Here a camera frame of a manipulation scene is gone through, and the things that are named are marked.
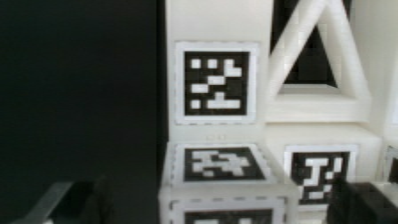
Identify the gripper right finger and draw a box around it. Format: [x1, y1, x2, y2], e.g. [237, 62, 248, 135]
[328, 178, 398, 224]

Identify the white chair back frame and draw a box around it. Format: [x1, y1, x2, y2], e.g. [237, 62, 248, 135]
[166, 0, 398, 224]

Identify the white tagged cube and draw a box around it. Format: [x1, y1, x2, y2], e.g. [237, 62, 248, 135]
[159, 143, 299, 224]

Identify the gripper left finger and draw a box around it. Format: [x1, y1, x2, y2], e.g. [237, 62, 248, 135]
[17, 178, 111, 224]

